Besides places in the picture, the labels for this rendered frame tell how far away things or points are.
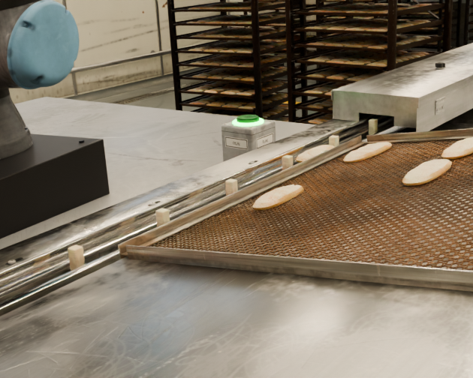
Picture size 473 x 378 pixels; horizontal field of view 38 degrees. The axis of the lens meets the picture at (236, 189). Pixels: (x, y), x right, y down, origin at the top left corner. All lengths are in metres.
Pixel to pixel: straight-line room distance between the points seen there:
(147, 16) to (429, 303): 6.55
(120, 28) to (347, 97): 5.47
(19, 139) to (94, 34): 5.42
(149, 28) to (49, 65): 5.99
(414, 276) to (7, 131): 0.75
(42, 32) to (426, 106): 0.69
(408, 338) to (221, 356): 0.12
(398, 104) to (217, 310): 0.83
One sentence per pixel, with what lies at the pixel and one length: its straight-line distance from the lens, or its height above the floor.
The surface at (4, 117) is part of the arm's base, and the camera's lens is 1.12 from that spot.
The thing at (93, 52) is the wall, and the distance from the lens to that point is 6.51.
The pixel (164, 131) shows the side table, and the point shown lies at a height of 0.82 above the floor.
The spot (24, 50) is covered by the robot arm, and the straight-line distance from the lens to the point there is 0.96.
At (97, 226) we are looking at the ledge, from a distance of 0.88.
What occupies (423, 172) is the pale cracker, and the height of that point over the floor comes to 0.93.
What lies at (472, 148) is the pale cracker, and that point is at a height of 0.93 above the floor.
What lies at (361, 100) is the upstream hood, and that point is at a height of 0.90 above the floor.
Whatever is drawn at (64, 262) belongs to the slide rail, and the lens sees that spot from 0.82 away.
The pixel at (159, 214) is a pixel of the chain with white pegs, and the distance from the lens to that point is 0.89.
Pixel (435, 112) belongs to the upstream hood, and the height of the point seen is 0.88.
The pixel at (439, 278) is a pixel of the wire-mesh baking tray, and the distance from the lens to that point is 0.51.
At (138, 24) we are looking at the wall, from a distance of 6.87.
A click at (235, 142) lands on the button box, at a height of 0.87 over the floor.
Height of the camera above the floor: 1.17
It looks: 19 degrees down
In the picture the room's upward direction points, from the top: 3 degrees counter-clockwise
